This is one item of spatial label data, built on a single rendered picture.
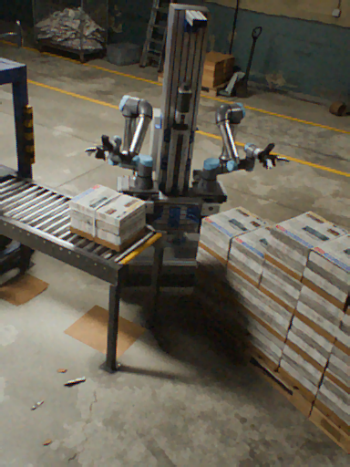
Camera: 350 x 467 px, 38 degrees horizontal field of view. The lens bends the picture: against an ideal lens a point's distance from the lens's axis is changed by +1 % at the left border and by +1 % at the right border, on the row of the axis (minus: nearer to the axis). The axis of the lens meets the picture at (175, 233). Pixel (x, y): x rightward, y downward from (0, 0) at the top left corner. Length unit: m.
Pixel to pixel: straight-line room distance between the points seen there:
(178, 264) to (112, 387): 1.17
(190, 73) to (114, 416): 2.31
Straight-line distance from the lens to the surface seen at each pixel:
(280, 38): 9.93
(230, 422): 3.28
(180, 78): 3.75
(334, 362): 3.09
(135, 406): 3.28
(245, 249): 3.24
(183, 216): 3.94
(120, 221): 2.97
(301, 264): 2.98
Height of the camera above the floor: 2.51
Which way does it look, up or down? 31 degrees down
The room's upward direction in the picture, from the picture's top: 7 degrees clockwise
